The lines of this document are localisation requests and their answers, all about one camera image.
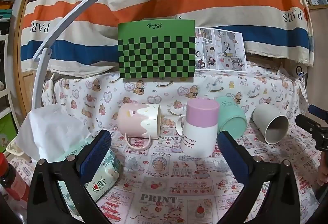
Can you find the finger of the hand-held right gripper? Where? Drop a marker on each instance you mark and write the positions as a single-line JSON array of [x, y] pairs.
[[316, 133], [319, 112]]

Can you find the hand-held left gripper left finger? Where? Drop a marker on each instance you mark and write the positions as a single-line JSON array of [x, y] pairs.
[[95, 155]]

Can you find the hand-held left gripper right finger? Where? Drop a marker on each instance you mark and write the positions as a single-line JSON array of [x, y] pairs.
[[233, 160]]

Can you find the mint green cup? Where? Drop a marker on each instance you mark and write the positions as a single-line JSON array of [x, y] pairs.
[[230, 119]]

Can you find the grey cup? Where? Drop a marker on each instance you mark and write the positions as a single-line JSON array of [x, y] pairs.
[[266, 117]]

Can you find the white mug with pink band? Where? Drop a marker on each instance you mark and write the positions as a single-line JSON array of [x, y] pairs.
[[201, 134]]

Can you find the small white round device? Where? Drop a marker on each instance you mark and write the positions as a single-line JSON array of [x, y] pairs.
[[299, 70]]

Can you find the tissue pack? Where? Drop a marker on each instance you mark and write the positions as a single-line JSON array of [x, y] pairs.
[[51, 131]]

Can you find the pink and white mug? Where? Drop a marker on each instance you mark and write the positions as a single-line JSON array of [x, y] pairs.
[[135, 119]]

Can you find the pink printed mat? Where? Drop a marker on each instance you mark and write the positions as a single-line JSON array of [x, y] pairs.
[[164, 184]]

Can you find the bear print cloth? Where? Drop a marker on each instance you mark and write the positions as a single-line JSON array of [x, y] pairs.
[[217, 87]]

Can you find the white basket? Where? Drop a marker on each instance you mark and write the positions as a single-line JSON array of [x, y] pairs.
[[14, 149]]

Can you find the red bottle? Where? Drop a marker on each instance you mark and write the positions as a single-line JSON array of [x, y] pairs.
[[12, 183]]

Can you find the green storage box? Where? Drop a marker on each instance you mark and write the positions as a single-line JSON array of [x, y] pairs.
[[6, 134]]

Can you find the comic page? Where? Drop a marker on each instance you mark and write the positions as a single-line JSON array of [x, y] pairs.
[[220, 50]]

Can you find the green checkered box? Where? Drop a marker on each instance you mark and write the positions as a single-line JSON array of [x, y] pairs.
[[156, 52]]

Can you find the striped blanket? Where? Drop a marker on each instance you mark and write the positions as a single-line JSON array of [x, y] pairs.
[[179, 1]]

